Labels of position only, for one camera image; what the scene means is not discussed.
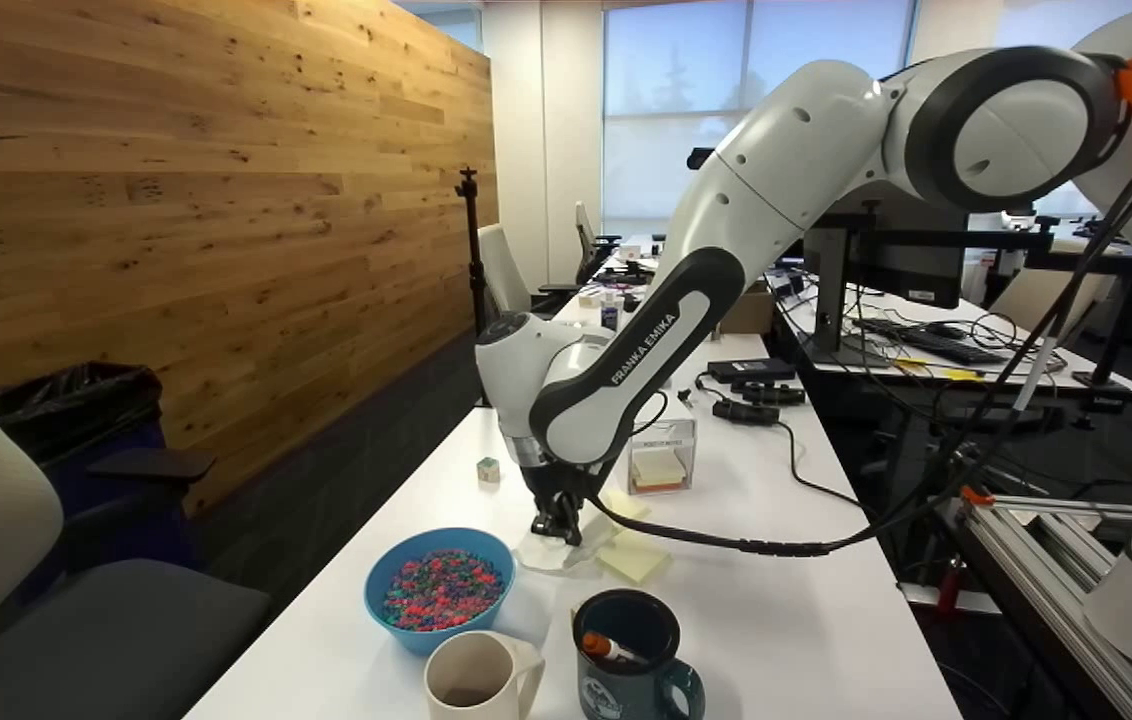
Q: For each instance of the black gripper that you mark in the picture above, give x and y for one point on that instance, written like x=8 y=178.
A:
x=563 y=484

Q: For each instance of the white napkin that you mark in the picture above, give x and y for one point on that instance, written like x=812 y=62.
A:
x=546 y=555

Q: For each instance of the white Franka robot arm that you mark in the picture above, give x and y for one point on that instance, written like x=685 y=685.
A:
x=779 y=174

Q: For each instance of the yellow sticky note pad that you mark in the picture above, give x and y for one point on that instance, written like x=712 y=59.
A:
x=639 y=561

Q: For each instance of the small green box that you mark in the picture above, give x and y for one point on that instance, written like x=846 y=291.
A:
x=490 y=471

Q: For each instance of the clear plastic box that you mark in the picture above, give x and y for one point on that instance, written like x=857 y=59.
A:
x=661 y=461

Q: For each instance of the red white marker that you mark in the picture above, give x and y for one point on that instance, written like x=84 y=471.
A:
x=608 y=650

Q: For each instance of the colourful candy pieces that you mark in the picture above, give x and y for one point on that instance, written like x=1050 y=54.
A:
x=442 y=588

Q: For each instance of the dark teal mug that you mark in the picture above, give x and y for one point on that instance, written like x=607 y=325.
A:
x=628 y=685

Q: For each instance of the white paper cup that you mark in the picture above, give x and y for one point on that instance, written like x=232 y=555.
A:
x=479 y=694

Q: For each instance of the blue plastic bowl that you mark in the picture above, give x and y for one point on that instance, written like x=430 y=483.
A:
x=385 y=624

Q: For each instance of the black power brick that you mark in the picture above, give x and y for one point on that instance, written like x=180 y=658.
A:
x=751 y=368

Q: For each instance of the grey office chair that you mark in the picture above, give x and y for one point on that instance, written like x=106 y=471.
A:
x=58 y=624

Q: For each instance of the black camera tripod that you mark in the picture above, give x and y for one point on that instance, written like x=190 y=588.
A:
x=473 y=253

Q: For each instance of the aluminium rail frame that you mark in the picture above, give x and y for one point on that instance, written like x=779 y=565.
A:
x=1056 y=573

